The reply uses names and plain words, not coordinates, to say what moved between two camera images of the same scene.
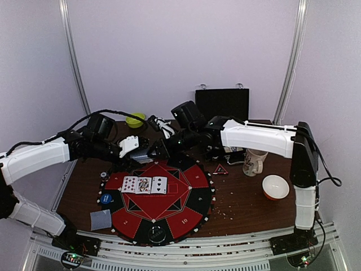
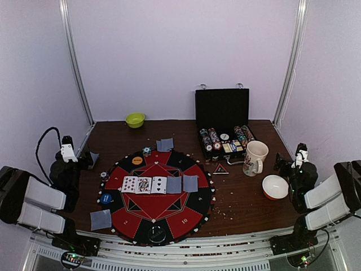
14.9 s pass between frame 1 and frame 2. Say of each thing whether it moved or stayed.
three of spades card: stayed
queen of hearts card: stayed
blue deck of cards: moved
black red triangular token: stayed
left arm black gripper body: moved
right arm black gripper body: moved
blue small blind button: stayed
